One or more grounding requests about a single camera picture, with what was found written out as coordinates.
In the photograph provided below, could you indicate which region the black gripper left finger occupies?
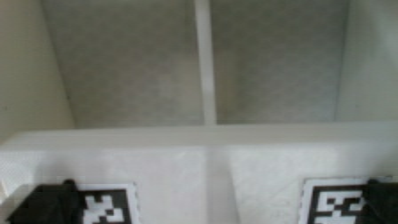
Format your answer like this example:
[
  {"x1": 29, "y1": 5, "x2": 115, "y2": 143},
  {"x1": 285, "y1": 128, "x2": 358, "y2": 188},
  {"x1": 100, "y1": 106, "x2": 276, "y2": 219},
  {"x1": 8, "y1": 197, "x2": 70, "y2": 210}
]
[{"x1": 5, "y1": 179, "x2": 81, "y2": 224}]

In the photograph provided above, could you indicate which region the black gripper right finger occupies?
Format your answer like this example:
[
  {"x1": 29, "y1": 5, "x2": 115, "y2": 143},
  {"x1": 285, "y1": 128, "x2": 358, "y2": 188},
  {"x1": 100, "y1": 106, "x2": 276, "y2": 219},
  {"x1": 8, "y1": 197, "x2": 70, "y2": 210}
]
[{"x1": 363, "y1": 179, "x2": 398, "y2": 224}]

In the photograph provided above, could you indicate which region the white cabinet door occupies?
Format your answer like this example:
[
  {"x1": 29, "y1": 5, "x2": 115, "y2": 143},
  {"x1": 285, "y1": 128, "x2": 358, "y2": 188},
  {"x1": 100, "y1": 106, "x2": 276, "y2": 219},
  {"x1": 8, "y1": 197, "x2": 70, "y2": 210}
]
[{"x1": 0, "y1": 122, "x2": 398, "y2": 224}]

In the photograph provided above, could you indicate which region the white cabinet body box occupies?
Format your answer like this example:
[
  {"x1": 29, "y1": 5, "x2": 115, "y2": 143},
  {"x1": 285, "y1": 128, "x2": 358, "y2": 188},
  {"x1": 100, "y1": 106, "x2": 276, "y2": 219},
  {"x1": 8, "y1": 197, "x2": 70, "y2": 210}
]
[{"x1": 0, "y1": 0, "x2": 398, "y2": 143}]

